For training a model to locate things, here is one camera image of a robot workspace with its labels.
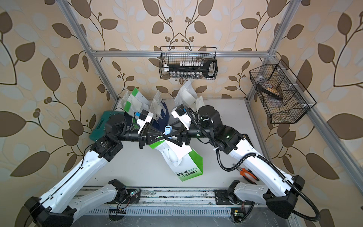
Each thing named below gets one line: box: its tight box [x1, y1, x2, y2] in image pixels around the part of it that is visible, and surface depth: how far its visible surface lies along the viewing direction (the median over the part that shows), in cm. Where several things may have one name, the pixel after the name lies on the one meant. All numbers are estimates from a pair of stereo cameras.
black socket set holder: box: [164, 58, 218, 79], surface depth 86 cm
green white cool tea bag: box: [120, 87, 150, 116], surface depth 93 cm
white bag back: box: [174, 79, 198, 108], surface depth 100 cm
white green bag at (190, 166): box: [148, 139, 204, 182], surface depth 63 cm
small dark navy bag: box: [120, 90, 132, 113], surface depth 88 cm
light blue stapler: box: [164, 124, 173, 136], surface depth 55 cm
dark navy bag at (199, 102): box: [195, 95, 205, 112], surface depth 89 cm
